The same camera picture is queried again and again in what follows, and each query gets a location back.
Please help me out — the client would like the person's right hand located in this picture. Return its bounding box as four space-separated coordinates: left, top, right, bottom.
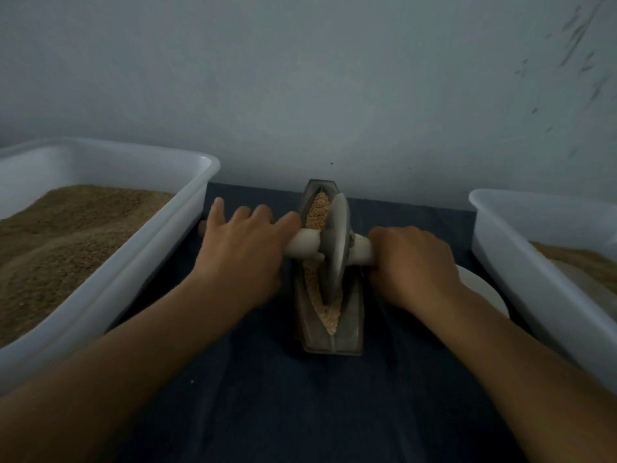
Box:
367 225 466 318

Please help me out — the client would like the person's left hand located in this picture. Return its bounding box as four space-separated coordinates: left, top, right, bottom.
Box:
188 197 303 314

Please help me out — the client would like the metal grinding wheel with handle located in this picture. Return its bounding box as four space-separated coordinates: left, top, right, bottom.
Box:
197 192 375 305

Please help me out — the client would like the boat-shaped metal grinding trough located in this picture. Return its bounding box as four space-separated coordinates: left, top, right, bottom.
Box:
294 179 366 357

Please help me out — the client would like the large brown grain heap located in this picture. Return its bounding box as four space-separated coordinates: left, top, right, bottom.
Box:
0 185 175 348
532 242 617 293

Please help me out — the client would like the person's left forearm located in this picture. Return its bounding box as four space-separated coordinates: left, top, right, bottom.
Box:
0 279 254 463

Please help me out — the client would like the person's right forearm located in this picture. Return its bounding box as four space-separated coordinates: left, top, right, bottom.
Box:
419 292 617 463

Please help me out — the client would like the white round plate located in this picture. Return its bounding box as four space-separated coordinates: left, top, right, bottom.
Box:
457 264 510 319

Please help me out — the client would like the white plastic tub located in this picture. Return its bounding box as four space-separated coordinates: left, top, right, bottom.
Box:
469 188 617 394
0 138 222 396

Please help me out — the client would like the dark blue table cloth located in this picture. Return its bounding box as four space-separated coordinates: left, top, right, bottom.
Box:
106 182 580 463

